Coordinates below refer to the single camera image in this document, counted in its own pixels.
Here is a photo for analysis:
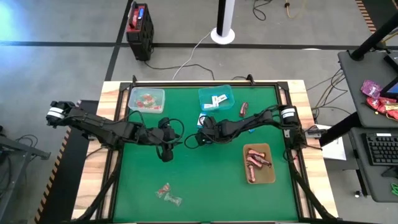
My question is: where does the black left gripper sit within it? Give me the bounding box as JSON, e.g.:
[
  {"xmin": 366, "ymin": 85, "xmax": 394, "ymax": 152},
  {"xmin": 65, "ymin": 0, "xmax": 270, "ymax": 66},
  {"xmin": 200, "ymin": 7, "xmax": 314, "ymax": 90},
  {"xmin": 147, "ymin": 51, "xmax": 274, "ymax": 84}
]
[{"xmin": 146, "ymin": 117, "xmax": 185, "ymax": 163}]

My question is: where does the green gummy clear wrapper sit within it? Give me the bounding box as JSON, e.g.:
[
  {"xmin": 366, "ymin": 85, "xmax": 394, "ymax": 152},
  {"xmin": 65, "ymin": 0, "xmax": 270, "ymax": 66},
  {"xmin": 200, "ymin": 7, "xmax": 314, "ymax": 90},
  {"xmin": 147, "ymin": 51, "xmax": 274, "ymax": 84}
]
[{"xmin": 164, "ymin": 192, "xmax": 183, "ymax": 208}]

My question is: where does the purple candy bag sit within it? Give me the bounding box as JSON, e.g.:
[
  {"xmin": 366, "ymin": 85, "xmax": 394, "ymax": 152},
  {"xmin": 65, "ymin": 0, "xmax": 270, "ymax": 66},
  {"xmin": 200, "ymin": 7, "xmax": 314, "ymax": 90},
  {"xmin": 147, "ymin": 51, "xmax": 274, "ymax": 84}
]
[{"xmin": 360, "ymin": 79, "xmax": 382, "ymax": 100}]

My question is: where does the red candy bag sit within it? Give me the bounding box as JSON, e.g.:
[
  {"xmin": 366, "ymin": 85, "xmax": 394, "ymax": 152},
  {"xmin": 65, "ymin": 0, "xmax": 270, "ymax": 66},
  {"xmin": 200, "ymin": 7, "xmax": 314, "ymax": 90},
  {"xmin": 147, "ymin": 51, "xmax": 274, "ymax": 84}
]
[{"xmin": 366, "ymin": 96, "xmax": 398, "ymax": 121}]

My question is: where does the teal plastic bin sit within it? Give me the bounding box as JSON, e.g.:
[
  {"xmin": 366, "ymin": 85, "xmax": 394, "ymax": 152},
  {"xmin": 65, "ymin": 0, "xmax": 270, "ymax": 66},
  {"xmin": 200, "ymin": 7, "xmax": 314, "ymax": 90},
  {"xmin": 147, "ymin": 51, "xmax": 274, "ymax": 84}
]
[{"xmin": 198, "ymin": 85, "xmax": 236, "ymax": 112}]

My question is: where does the clear plastic bin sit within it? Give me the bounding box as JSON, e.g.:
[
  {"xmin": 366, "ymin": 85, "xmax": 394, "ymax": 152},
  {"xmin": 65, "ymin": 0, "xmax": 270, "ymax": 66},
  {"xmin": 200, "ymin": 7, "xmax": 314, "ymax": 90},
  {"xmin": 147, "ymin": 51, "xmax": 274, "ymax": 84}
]
[{"xmin": 127, "ymin": 87, "xmax": 166, "ymax": 114}]

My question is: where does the orange plastic bin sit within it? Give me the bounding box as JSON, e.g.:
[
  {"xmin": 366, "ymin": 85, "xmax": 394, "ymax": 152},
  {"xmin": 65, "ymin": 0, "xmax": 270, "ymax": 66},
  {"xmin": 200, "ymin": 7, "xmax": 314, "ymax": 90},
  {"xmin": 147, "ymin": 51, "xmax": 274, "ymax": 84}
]
[{"xmin": 242, "ymin": 142, "xmax": 277, "ymax": 185}]

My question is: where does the white black tower fan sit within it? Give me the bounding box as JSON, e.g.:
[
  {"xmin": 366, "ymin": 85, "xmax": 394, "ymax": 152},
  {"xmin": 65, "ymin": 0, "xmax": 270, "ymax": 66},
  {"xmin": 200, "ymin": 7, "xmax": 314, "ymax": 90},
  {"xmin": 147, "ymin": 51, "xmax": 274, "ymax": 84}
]
[{"xmin": 210, "ymin": 0, "xmax": 236, "ymax": 45}]

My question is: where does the black hazard stripe floor mat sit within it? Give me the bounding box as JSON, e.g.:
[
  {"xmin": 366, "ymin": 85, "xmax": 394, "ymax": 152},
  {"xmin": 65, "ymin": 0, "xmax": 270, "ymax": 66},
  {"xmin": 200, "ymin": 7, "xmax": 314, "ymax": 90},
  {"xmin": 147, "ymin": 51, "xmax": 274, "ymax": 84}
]
[
  {"xmin": 355, "ymin": 0, "xmax": 398, "ymax": 34},
  {"xmin": 34, "ymin": 99, "xmax": 100, "ymax": 224}
]

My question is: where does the red black tool case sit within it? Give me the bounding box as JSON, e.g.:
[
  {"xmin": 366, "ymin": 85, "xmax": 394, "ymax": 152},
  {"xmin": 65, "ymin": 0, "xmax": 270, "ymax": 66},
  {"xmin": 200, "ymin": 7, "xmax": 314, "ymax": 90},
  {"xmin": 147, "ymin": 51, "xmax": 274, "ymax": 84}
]
[{"xmin": 126, "ymin": 1, "xmax": 155, "ymax": 62}]

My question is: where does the white paper sheet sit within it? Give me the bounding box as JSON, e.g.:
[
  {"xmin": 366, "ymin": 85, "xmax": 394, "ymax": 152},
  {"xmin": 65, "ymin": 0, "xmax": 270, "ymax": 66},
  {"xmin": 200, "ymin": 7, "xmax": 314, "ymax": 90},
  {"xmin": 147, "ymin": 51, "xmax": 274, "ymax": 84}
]
[{"xmin": 322, "ymin": 138, "xmax": 347, "ymax": 161}]

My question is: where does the grey metal stand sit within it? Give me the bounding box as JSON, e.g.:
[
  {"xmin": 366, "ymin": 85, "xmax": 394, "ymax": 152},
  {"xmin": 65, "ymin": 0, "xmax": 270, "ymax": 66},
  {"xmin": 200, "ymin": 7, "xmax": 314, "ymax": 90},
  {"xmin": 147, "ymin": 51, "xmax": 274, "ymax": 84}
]
[{"xmin": 0, "ymin": 126, "xmax": 51, "ymax": 224}]

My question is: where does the dark grey keyboard desk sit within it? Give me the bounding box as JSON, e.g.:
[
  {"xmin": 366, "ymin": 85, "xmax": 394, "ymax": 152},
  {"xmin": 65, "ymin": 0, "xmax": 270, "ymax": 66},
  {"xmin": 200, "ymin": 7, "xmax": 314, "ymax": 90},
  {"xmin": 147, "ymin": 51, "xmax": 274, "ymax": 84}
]
[{"xmin": 348, "ymin": 127, "xmax": 398, "ymax": 203}]

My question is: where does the black keyboard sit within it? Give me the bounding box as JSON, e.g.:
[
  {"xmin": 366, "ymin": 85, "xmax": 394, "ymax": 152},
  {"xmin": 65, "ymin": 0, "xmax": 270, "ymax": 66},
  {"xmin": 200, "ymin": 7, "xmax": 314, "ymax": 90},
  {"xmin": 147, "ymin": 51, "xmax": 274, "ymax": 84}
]
[{"xmin": 365, "ymin": 133, "xmax": 398, "ymax": 166}]

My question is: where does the tablet with blue screen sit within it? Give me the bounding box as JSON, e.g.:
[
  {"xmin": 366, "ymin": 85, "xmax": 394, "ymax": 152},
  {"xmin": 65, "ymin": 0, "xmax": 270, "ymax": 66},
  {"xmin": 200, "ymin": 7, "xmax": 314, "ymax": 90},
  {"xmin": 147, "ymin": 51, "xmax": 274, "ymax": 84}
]
[{"xmin": 381, "ymin": 76, "xmax": 398, "ymax": 100}]

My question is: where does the black monitor stand pole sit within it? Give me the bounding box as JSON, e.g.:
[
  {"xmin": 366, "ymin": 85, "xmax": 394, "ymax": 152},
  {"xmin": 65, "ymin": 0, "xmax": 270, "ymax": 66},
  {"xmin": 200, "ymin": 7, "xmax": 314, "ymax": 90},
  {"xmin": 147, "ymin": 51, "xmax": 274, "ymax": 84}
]
[{"xmin": 350, "ymin": 12, "xmax": 398, "ymax": 62}]

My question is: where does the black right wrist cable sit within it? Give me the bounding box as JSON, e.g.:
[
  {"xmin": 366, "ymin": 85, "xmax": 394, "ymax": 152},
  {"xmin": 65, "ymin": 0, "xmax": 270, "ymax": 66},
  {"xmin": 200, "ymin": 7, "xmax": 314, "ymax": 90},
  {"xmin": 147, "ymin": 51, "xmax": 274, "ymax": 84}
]
[{"xmin": 184, "ymin": 133, "xmax": 203, "ymax": 150}]

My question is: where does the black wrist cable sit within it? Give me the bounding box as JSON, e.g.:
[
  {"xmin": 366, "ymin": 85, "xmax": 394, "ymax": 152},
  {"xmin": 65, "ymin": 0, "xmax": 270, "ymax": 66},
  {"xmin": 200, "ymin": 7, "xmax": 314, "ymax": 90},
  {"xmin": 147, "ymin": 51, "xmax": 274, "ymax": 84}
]
[
  {"xmin": 167, "ymin": 118, "xmax": 186, "ymax": 146},
  {"xmin": 184, "ymin": 133, "xmax": 203, "ymax": 150}
]

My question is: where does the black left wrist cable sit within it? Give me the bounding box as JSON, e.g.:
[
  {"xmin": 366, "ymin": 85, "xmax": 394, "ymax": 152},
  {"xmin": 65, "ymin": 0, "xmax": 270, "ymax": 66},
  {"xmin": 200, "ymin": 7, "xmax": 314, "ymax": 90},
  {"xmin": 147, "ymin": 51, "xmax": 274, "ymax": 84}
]
[{"xmin": 167, "ymin": 118, "xmax": 186, "ymax": 146}]

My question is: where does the black metal table frame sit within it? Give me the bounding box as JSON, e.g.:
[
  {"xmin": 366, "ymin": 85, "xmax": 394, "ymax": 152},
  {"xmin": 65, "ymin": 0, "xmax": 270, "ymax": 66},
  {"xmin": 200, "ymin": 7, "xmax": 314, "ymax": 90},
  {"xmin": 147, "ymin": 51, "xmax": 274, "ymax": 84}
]
[{"xmin": 71, "ymin": 74, "xmax": 336, "ymax": 224}]

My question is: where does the white floor cable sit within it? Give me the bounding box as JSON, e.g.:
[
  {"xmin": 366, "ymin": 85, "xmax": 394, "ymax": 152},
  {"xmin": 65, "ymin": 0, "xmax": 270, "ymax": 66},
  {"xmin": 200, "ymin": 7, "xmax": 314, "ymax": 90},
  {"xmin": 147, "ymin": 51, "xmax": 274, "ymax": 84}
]
[{"xmin": 172, "ymin": 30, "xmax": 213, "ymax": 80}]

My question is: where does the black cable bundle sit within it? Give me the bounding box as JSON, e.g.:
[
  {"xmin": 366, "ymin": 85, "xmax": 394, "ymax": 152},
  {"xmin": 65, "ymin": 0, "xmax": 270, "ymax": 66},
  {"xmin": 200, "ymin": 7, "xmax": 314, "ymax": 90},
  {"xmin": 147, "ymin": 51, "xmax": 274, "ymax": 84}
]
[{"xmin": 306, "ymin": 70, "xmax": 349, "ymax": 118}]

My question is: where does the black coiled floor cable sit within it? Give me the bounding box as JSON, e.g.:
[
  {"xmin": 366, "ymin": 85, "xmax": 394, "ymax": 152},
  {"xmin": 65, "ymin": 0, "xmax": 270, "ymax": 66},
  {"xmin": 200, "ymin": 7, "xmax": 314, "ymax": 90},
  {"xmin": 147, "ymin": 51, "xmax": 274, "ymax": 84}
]
[{"xmin": 252, "ymin": 0, "xmax": 274, "ymax": 22}]

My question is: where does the yellow floor cable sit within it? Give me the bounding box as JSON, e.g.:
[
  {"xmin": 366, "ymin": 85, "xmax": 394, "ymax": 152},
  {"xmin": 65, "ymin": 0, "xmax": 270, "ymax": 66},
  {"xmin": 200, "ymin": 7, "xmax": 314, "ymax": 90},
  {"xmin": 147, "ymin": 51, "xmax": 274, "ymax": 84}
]
[{"xmin": 284, "ymin": 0, "xmax": 307, "ymax": 19}]

